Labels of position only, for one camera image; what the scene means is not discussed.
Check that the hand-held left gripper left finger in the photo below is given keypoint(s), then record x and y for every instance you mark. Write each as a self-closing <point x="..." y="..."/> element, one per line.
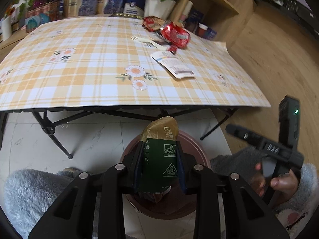
<point x="138" y="174"/>

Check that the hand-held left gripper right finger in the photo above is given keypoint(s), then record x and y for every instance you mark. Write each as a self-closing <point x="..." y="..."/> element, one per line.
<point x="181" y="174"/>

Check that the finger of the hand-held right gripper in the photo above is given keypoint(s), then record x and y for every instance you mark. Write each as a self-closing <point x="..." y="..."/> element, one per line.
<point x="241" y="134"/>

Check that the green yellow packet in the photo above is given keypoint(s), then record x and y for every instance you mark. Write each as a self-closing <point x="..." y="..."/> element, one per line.
<point x="159" y="159"/>

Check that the maroon plastic bin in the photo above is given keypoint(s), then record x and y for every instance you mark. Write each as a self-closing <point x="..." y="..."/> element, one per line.
<point x="197" y="151"/>

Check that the white printed pouch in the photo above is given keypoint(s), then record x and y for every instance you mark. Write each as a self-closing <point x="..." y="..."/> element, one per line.
<point x="172" y="63"/>

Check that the red snack bag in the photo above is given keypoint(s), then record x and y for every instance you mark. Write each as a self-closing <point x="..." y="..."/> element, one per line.
<point x="175" y="34"/>

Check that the brown snack bag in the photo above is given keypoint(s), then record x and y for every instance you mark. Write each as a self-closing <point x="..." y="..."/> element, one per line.
<point x="153" y="23"/>

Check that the person's right forearm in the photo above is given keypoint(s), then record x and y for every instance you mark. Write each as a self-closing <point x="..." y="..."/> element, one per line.
<point x="307" y="184"/>

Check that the person's right hand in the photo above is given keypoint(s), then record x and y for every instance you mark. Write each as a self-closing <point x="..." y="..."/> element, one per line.
<point x="284" y="183"/>

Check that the person's right leg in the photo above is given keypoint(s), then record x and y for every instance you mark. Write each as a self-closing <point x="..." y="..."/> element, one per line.
<point x="224" y="163"/>

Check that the person's leg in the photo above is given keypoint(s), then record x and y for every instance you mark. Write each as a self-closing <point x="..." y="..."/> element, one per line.
<point x="224" y="163"/>
<point x="27" y="199"/>

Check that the grey slipper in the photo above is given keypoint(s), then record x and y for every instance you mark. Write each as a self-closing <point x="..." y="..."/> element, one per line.
<point x="69" y="172"/>

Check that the black folding table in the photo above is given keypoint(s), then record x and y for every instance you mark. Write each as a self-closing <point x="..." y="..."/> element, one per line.
<point x="47" y="129"/>

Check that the small purple box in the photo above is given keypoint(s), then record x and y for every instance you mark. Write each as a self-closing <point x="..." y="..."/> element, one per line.
<point x="211" y="33"/>

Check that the yellow plaid floral tablecloth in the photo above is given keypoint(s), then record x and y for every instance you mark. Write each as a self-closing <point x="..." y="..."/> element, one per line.
<point x="87" y="79"/>

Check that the black stone counter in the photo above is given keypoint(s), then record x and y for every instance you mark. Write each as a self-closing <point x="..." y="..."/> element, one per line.
<point x="306" y="22"/>

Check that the red cup white rim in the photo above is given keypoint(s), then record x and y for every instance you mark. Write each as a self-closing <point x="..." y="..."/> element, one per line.
<point x="202" y="29"/>

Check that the person's left leg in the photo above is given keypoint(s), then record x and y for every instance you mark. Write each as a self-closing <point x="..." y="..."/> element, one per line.
<point x="27" y="199"/>

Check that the wooden shelf unit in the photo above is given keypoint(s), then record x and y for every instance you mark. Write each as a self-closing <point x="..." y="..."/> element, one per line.
<point x="224" y="12"/>

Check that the dark blue gift box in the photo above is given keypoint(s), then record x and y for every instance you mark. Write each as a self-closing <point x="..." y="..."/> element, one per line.
<point x="197" y="17"/>

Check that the black box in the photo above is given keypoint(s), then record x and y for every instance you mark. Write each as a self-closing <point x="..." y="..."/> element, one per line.
<point x="292" y="3"/>

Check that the cream plastic fork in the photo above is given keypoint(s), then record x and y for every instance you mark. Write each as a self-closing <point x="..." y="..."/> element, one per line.
<point x="140" y="39"/>

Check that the stack of pastel paper cups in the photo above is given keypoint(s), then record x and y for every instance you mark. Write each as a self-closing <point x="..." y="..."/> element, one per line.
<point x="187" y="8"/>

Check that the red rose plant white pot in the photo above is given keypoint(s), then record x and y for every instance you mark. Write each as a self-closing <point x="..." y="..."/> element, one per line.
<point x="158" y="8"/>

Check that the blue white shield box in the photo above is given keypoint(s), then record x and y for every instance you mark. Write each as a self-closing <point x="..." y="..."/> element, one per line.
<point x="134" y="3"/>

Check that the gold blue patterned box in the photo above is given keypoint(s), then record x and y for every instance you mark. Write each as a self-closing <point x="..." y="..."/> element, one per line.
<point x="77" y="5"/>
<point x="112" y="2"/>

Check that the printed wavy planter box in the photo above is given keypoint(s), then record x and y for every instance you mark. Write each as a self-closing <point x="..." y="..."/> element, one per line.
<point x="41" y="17"/>

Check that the white vase orange flowers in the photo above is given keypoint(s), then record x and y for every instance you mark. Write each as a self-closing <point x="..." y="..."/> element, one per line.
<point x="6" y="27"/>

